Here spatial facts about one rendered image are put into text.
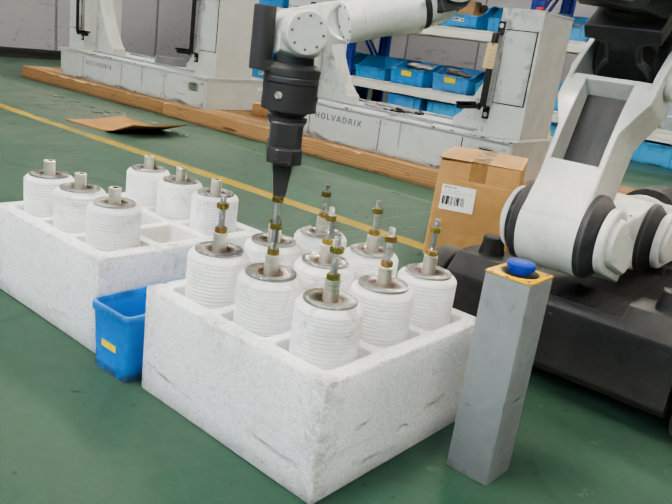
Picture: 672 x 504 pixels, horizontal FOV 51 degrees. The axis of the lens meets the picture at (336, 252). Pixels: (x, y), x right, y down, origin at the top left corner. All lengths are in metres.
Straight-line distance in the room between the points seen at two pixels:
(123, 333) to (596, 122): 0.88
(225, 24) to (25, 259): 3.04
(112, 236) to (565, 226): 0.78
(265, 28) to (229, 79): 3.29
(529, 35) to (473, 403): 2.27
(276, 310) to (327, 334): 0.11
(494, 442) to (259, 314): 0.38
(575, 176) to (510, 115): 1.94
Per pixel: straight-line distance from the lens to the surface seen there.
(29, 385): 1.25
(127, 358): 1.22
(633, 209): 1.54
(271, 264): 1.02
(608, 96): 1.34
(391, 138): 3.40
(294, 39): 1.08
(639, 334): 1.32
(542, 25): 3.14
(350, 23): 1.14
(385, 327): 1.03
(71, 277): 1.36
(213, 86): 4.34
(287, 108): 1.11
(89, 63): 5.29
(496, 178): 2.09
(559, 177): 1.24
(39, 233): 1.44
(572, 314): 1.35
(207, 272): 1.08
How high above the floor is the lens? 0.59
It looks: 17 degrees down
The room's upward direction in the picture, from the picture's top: 8 degrees clockwise
